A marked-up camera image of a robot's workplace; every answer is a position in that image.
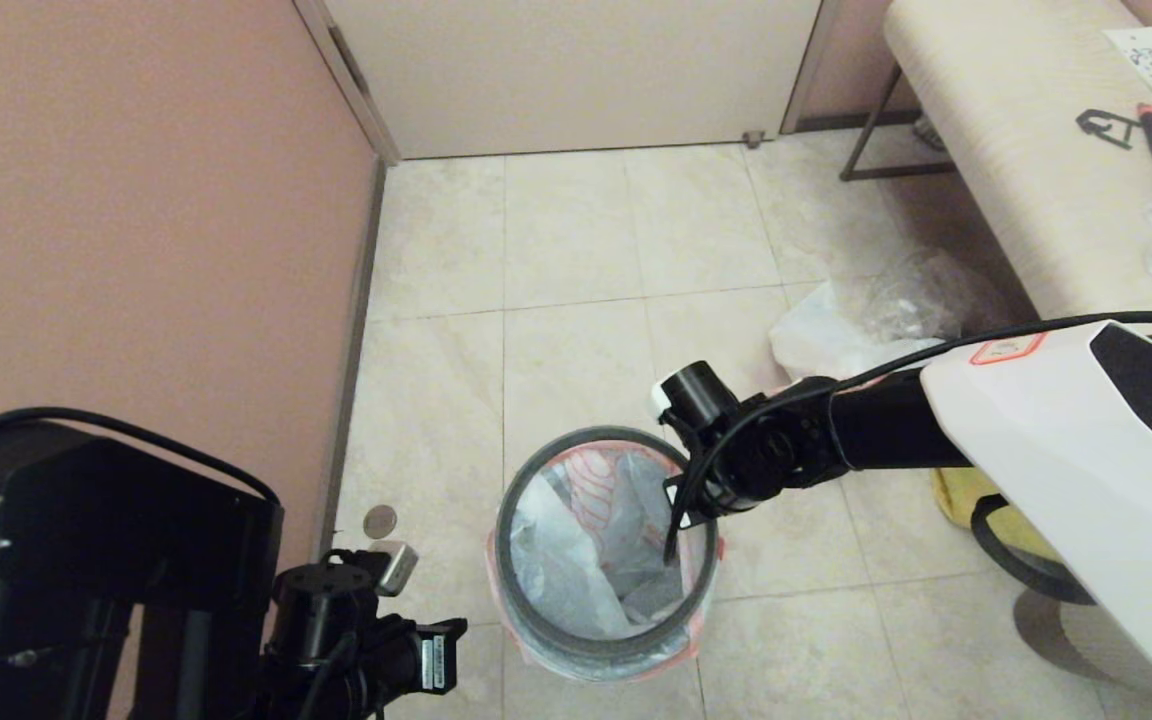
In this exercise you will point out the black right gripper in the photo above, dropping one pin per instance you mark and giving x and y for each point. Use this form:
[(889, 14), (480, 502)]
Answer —
[(726, 480)]

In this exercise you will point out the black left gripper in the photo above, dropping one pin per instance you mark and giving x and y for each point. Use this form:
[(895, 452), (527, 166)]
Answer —
[(406, 660)]

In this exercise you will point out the white red-print trash bag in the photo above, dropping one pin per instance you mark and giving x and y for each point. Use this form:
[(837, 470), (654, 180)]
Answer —
[(826, 335), (576, 540)]

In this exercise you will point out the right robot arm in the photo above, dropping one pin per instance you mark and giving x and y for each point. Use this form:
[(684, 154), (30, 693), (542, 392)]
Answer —
[(1036, 440)]

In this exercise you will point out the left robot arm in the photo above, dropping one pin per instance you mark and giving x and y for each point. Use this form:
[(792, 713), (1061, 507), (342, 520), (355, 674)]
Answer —
[(86, 570)]

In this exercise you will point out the yellow fabric tote bag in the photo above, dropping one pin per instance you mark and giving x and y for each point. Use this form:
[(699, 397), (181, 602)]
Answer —
[(986, 510)]

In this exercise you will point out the clear bag with black items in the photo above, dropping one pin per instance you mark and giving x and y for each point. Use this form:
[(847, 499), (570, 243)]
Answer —
[(926, 295)]

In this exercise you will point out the round metal floor drain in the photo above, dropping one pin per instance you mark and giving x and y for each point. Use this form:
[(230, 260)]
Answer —
[(380, 521)]

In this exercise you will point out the small metal door stopper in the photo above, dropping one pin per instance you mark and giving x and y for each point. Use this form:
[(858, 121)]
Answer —
[(754, 140)]

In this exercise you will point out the beige ribbed bin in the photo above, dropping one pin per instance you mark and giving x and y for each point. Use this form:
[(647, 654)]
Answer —
[(1086, 640)]

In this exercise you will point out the white door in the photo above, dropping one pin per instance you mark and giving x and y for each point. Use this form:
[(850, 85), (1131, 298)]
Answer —
[(576, 70)]

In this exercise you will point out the beige bench with metal legs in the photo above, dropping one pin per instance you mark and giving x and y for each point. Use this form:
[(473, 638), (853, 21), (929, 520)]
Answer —
[(1016, 130)]

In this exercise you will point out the black metal hook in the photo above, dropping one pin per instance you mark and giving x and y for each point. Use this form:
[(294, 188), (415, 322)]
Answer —
[(1096, 125)]

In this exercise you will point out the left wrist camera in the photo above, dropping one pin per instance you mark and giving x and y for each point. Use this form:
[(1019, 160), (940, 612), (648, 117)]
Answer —
[(394, 565)]

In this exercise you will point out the grey wall baseboard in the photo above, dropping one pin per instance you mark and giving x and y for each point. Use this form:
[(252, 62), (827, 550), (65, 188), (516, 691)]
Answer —
[(361, 280)]

